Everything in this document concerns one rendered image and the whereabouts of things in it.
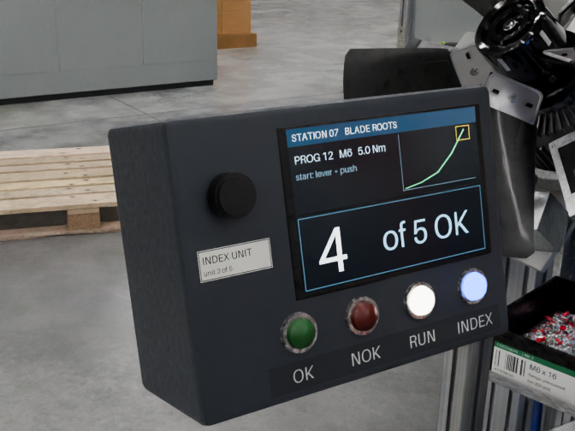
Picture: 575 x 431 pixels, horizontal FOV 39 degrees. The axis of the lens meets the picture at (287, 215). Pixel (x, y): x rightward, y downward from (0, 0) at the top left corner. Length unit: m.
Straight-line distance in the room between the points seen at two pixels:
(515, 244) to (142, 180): 0.78
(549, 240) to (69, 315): 2.08
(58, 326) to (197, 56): 4.41
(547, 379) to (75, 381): 1.85
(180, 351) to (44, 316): 2.60
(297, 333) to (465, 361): 0.25
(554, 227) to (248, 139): 0.94
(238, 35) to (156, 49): 2.62
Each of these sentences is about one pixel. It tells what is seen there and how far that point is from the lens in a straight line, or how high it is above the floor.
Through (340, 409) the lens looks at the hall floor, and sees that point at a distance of 2.52.
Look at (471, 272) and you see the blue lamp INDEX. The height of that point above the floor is 1.13.
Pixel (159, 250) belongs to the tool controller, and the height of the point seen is 1.17.
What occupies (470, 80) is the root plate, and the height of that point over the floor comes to 1.12.
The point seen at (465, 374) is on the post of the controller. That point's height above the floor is 0.99.
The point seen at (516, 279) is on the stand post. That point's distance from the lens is 1.58.
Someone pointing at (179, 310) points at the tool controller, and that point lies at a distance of 0.51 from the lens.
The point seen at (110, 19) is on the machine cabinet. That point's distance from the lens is 6.78.
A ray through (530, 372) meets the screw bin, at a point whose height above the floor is 0.84.
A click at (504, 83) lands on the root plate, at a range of 1.34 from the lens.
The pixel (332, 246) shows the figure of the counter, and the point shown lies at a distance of 0.54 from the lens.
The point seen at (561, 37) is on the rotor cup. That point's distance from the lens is 1.35.
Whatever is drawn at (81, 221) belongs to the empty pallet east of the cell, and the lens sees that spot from 3.83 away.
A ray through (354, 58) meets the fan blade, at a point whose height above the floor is 1.13.
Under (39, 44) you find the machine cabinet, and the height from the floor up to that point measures 0.45.
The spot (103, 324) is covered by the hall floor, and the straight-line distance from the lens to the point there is 3.02.
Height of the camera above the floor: 1.37
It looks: 20 degrees down
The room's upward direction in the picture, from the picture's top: 1 degrees clockwise
